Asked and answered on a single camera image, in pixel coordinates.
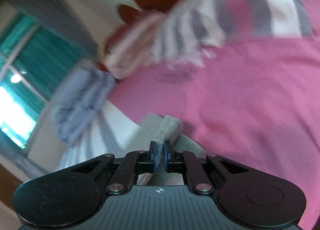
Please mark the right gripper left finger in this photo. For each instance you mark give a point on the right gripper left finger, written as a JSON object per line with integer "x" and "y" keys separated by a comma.
{"x": 147, "y": 160}

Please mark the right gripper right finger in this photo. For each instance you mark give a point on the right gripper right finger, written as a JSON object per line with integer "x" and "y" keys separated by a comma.
{"x": 173, "y": 160}

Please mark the beige fleece pants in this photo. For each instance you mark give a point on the beige fleece pants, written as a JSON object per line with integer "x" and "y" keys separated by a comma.
{"x": 160, "y": 130}

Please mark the folded light blue duvet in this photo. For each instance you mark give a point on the folded light blue duvet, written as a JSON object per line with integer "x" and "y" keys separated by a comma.
{"x": 78, "y": 102}

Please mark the striped pink grey bedsheet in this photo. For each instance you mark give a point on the striped pink grey bedsheet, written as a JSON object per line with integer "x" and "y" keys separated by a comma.
{"x": 255, "y": 102}

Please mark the folded pink blanket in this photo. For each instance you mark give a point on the folded pink blanket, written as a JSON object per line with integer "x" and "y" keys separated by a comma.
{"x": 133, "y": 50}

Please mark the striped pillow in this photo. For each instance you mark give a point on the striped pillow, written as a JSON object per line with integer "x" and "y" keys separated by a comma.
{"x": 192, "y": 25}

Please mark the grey curtain right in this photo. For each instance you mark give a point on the grey curtain right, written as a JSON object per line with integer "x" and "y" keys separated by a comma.
{"x": 57, "y": 16}

